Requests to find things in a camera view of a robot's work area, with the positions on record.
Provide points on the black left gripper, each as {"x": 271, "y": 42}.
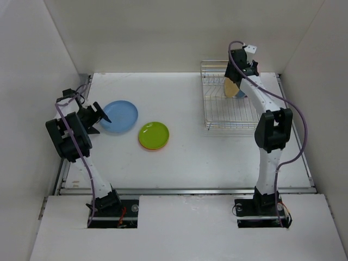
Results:
{"x": 95, "y": 117}

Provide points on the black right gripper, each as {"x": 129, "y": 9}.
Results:
{"x": 254, "y": 64}

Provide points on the light blue plate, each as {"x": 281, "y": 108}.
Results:
{"x": 122, "y": 115}

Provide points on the beige plate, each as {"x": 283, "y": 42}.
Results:
{"x": 230, "y": 88}

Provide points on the green plate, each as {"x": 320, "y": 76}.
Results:
{"x": 154, "y": 134}

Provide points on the orange plate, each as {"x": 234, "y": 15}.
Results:
{"x": 149, "y": 148}

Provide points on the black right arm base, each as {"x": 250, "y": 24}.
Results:
{"x": 249, "y": 216}

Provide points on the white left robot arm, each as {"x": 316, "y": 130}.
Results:
{"x": 70, "y": 132}

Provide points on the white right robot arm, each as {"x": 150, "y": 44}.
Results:
{"x": 273, "y": 129}

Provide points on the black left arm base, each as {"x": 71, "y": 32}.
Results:
{"x": 124, "y": 217}

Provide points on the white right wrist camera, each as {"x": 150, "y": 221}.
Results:
{"x": 250, "y": 51}

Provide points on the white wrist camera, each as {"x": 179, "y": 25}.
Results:
{"x": 84, "y": 104}
{"x": 250, "y": 51}

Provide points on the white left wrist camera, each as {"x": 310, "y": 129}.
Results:
{"x": 84, "y": 104}

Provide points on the silver wire dish rack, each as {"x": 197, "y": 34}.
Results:
{"x": 222, "y": 113}

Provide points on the aluminium table rail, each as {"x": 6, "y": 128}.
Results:
{"x": 194, "y": 159}

